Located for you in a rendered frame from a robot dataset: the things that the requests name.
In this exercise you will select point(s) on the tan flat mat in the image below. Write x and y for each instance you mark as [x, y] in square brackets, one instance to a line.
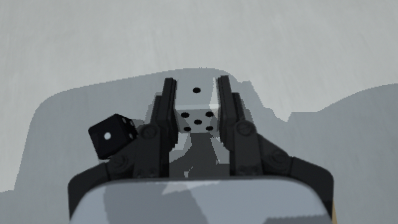
[334, 219]

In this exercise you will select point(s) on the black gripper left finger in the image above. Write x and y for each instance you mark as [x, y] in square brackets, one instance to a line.
[147, 155]

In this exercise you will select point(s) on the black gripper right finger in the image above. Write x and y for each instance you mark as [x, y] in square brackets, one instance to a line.
[252, 154]

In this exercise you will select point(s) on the grey die with black pips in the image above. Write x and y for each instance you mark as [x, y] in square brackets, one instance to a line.
[197, 105]

